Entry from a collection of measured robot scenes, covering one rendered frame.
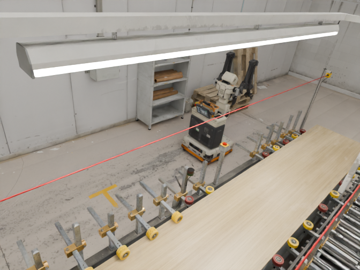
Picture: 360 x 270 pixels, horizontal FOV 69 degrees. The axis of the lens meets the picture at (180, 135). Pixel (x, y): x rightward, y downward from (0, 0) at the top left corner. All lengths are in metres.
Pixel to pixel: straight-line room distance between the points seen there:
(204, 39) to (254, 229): 1.62
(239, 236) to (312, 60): 8.12
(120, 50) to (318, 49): 8.99
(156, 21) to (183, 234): 1.59
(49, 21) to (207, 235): 1.81
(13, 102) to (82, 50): 3.38
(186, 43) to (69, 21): 0.48
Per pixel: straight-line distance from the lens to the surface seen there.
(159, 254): 2.05
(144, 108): 4.97
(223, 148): 2.61
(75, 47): 0.91
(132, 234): 2.39
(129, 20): 0.99
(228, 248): 2.17
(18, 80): 4.16
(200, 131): 4.21
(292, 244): 2.40
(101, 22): 0.94
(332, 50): 9.58
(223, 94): 4.17
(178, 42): 1.14
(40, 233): 3.46
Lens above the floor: 2.61
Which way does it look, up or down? 31 degrees down
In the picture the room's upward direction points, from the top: 7 degrees clockwise
